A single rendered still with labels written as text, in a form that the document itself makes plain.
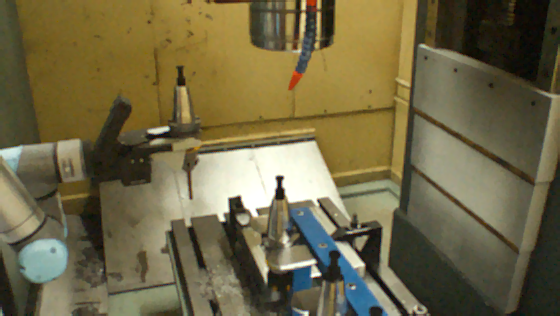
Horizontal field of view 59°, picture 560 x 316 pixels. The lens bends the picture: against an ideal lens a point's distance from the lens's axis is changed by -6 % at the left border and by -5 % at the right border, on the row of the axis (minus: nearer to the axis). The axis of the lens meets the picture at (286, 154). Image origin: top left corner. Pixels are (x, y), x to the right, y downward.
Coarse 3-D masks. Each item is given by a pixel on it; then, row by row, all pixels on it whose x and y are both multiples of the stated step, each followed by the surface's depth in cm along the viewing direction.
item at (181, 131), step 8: (168, 120) 96; (200, 120) 96; (168, 128) 95; (176, 128) 93; (184, 128) 93; (192, 128) 94; (200, 128) 98; (176, 136) 94; (184, 136) 94; (192, 136) 94
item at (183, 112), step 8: (176, 88) 92; (184, 88) 92; (176, 96) 93; (184, 96) 93; (176, 104) 93; (184, 104) 93; (192, 104) 94; (176, 112) 93; (184, 112) 93; (192, 112) 94; (176, 120) 94; (184, 120) 94; (192, 120) 95
